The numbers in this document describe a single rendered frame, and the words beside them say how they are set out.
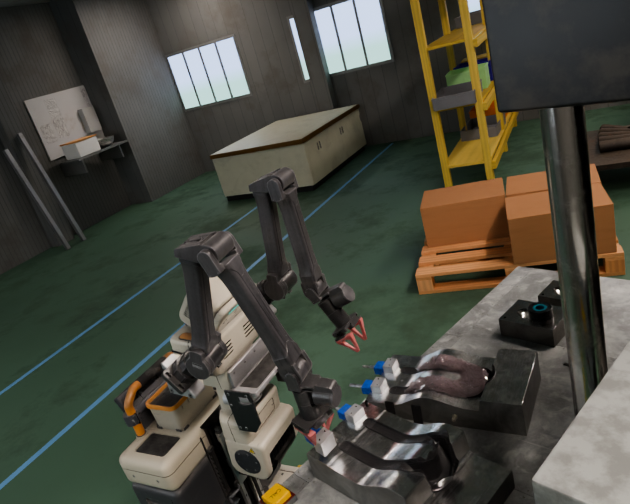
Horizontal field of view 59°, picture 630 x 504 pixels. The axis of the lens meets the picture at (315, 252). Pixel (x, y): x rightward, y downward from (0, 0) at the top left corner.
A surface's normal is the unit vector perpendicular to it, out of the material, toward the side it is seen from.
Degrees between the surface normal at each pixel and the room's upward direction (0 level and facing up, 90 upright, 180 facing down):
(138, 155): 90
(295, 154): 90
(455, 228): 90
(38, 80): 90
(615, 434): 0
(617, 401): 0
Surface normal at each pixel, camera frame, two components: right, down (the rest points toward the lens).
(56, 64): 0.86, -0.05
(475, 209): -0.25, 0.42
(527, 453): -0.26, -0.90
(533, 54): -0.70, 0.44
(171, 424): -0.43, 0.47
